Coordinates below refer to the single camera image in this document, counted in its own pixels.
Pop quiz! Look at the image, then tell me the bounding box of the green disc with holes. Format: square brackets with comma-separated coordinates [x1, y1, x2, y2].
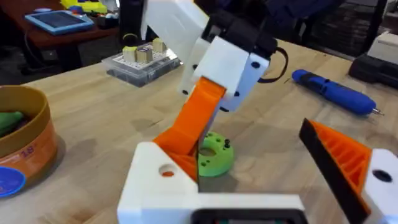
[197, 131, 236, 178]

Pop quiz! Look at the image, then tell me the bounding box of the yellow toy block heap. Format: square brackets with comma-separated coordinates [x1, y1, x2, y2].
[60, 0, 108, 14]

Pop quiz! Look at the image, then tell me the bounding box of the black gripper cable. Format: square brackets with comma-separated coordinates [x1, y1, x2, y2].
[257, 46, 289, 84]

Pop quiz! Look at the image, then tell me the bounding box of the clear box with wooden blocks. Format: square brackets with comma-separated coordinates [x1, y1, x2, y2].
[101, 37, 183, 88]

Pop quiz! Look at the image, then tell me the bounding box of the black flat case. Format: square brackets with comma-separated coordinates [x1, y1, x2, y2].
[348, 54, 398, 90]

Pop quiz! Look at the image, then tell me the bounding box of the orange tub with toys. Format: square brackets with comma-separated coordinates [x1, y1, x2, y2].
[0, 84, 59, 198]

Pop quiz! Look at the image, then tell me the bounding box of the black upright cylinder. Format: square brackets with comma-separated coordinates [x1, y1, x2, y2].
[118, 0, 146, 48]

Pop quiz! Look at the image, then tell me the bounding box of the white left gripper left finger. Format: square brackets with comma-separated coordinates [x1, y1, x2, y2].
[117, 141, 200, 224]

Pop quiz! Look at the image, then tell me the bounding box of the blue framed tablet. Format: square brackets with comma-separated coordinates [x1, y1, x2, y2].
[24, 9, 95, 36]

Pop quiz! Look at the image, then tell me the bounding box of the blue electric screwdriver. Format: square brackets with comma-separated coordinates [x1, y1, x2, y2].
[291, 68, 385, 117]

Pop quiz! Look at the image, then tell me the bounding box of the white box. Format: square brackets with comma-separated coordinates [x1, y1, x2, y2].
[366, 30, 398, 65]

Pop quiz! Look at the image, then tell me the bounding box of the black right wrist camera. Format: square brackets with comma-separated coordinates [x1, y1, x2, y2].
[201, 8, 278, 60]

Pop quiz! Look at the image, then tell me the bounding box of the orange white left gripper right finger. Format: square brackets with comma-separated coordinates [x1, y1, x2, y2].
[298, 118, 398, 224]

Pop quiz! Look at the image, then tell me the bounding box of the brown wooden desk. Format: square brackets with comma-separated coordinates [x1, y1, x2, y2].
[0, 0, 121, 50]

